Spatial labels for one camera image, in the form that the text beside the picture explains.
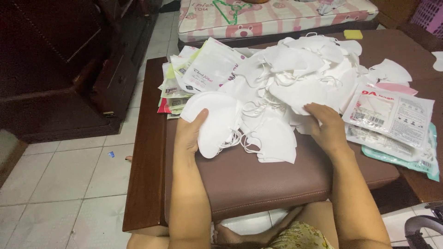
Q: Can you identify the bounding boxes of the clear mask packet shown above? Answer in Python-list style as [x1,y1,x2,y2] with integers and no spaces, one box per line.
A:
[345,124,434,163]

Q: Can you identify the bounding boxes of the green clothes hanger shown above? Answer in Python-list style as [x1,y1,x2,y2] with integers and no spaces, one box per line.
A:
[212,0,254,26]

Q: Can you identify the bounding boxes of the pink striped mattress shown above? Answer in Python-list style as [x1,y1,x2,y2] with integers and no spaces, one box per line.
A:
[177,0,380,44]

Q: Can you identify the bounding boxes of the pile of white masks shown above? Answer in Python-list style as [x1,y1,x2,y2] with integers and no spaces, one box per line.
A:
[218,32,413,164]

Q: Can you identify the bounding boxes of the white cloth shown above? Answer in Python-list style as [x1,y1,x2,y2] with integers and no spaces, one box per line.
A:
[316,0,347,15]

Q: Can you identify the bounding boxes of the pink face mask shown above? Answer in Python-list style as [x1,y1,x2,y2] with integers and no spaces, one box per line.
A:
[375,82,419,96]

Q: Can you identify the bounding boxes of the heap of printed mask packets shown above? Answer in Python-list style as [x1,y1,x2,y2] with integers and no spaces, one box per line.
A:
[157,37,247,120]

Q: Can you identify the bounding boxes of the purple plastic basket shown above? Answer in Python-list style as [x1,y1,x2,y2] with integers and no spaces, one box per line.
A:
[410,0,443,39]

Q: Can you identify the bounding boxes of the single white face mask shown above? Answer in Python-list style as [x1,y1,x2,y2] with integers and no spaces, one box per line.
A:
[431,51,443,72]

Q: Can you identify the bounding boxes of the dark wooden cabinet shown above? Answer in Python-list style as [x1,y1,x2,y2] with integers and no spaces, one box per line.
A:
[0,0,164,144]

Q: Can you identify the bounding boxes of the brown leather cushion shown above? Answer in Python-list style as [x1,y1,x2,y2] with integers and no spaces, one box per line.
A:
[164,113,401,222]

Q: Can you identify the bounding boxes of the teal mask packet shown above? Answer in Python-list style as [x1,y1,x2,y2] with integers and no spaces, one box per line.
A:
[361,122,440,182]

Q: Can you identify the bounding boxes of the person's left hand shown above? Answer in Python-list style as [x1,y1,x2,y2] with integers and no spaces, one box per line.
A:
[174,108,210,157]

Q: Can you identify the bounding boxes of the person's right hand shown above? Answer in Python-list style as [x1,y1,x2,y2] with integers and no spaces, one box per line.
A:
[303,103,351,154]

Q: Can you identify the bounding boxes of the stack of white masks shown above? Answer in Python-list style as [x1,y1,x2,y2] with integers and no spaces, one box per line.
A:
[180,91,244,160]

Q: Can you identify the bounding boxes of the brown wooden table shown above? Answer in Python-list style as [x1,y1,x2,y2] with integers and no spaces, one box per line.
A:
[122,29,443,232]

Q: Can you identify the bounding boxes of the grey black stroller frame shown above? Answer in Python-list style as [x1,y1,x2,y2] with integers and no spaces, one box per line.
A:
[404,203,443,249]

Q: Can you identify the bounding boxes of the yellow floral shorts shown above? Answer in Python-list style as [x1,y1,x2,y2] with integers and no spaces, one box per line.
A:
[265,221,335,249]

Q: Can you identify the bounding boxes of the person's legs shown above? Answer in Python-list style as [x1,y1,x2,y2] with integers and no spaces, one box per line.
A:
[126,201,340,249]

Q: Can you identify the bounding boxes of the white mask packet red print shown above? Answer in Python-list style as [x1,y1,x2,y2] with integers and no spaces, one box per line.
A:
[341,84,435,150]

